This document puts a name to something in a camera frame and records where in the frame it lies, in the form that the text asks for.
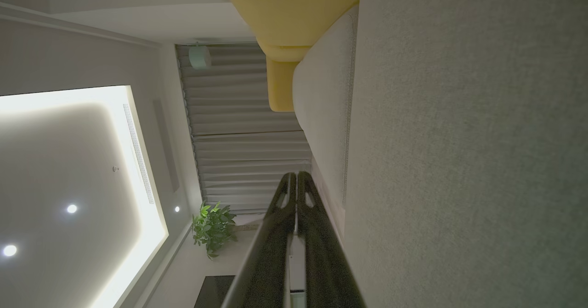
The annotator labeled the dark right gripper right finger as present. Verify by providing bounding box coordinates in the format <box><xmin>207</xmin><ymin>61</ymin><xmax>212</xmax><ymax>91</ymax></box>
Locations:
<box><xmin>297</xmin><ymin>171</ymin><xmax>367</xmax><ymax>308</ymax></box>

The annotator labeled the long ceiling air vent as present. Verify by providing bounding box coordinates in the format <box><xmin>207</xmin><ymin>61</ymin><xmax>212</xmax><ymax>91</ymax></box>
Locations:
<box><xmin>122</xmin><ymin>104</ymin><xmax>156</xmax><ymax>206</ymax></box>

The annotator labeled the white round ceiling device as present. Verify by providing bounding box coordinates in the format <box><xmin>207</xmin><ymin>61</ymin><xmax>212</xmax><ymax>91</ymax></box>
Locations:
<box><xmin>188</xmin><ymin>43</ymin><xmax>212</xmax><ymax>70</ymax></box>

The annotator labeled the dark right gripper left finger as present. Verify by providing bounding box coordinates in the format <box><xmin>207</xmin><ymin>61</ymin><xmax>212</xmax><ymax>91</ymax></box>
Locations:
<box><xmin>220</xmin><ymin>172</ymin><xmax>297</xmax><ymax>308</ymax></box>

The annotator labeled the yellow sofa cushion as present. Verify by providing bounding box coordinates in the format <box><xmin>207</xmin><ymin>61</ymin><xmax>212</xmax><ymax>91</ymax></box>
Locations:
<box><xmin>215</xmin><ymin>0</ymin><xmax>362</xmax><ymax>112</ymax></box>

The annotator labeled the green potted plant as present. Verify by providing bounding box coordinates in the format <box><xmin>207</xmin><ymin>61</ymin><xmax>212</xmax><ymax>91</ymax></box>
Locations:
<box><xmin>192</xmin><ymin>201</ymin><xmax>238</xmax><ymax>260</ymax></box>

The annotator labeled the large grey sofa seat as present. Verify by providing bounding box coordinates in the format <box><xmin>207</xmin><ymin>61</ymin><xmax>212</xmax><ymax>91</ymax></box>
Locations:
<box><xmin>342</xmin><ymin>0</ymin><xmax>588</xmax><ymax>308</ymax></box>

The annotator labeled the black flat screen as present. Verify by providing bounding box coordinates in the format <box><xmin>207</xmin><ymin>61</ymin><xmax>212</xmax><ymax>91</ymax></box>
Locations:
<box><xmin>194</xmin><ymin>276</ymin><xmax>236</xmax><ymax>308</ymax></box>

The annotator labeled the grey pleated curtain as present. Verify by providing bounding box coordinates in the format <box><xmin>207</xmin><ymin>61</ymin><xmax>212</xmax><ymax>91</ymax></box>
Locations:
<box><xmin>176</xmin><ymin>44</ymin><xmax>313</xmax><ymax>215</ymax></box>

